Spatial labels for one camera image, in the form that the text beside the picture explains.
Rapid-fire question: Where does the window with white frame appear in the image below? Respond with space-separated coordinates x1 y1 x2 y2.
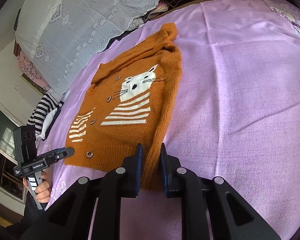
0 102 26 215

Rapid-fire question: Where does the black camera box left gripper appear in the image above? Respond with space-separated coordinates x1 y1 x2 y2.
13 125 37 166

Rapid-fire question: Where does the pink floral bedding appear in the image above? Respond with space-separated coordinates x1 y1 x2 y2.
13 42 50 90

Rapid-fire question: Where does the person's left hand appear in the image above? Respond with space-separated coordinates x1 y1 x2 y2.
35 170 51 204

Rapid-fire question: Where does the dark navy garment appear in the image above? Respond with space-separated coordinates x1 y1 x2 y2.
44 101 64 140

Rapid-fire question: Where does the black white striped garment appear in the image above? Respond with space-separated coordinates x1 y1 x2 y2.
27 90 61 135

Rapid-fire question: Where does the white folded garment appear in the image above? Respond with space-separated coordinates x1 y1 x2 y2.
37 110 54 140

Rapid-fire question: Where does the white lace cover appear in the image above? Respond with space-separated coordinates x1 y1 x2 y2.
15 0 159 95

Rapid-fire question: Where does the orange knit cat cardigan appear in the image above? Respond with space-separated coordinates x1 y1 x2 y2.
64 23 182 191

